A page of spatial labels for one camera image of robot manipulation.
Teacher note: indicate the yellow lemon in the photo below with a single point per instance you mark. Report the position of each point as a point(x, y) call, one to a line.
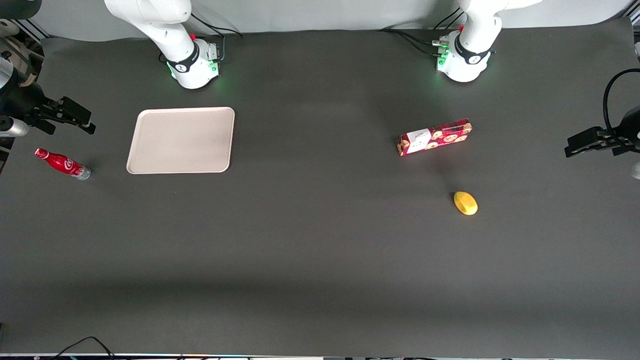
point(465, 203)

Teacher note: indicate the beige plastic tray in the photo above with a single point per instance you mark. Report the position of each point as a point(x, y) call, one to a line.
point(180, 141)

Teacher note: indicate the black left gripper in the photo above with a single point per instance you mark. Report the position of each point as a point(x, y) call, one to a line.
point(629, 131)

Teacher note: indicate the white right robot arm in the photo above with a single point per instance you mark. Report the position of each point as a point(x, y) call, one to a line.
point(170, 30)

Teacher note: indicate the aluminium frame profile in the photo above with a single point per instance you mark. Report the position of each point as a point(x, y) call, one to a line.
point(35, 29)

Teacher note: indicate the red coke bottle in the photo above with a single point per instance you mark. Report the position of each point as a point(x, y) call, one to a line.
point(62, 163)

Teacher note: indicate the red cookie box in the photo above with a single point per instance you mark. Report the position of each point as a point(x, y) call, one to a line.
point(435, 137)

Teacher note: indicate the dark grey table mat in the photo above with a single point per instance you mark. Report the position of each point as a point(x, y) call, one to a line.
point(320, 250)

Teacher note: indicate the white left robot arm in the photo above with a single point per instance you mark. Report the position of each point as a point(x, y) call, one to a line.
point(472, 45)

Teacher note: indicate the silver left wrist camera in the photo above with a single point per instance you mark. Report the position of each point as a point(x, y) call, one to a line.
point(636, 171)

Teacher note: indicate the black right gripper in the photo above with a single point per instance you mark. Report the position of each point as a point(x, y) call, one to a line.
point(21, 104)

